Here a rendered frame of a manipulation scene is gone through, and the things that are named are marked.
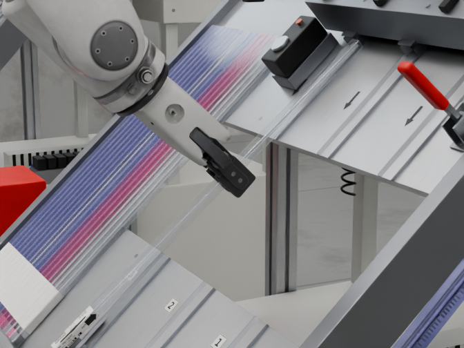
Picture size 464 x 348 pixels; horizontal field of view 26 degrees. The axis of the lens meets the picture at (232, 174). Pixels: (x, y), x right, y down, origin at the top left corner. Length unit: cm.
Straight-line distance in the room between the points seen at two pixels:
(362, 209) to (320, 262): 214
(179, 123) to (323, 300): 68
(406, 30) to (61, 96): 491
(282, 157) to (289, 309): 24
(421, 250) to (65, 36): 37
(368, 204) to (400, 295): 80
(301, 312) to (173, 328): 59
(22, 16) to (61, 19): 8
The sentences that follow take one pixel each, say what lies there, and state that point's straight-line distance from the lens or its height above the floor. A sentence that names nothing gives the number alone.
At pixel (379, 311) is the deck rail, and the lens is 88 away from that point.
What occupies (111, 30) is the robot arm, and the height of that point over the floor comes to 111.
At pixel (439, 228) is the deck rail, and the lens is 89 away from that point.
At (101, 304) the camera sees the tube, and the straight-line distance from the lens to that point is 112.
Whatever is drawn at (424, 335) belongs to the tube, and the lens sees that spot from 64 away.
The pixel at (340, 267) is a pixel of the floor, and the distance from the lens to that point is 376.
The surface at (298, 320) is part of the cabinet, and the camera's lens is 156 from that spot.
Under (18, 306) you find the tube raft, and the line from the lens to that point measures 127.
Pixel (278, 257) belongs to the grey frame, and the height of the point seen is 68.
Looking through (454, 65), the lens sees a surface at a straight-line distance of 105.
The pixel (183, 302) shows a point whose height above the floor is 83.
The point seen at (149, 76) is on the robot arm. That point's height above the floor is 106.
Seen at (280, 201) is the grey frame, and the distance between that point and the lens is 163.
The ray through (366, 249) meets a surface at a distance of 170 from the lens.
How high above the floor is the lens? 119
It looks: 13 degrees down
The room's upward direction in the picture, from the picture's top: straight up
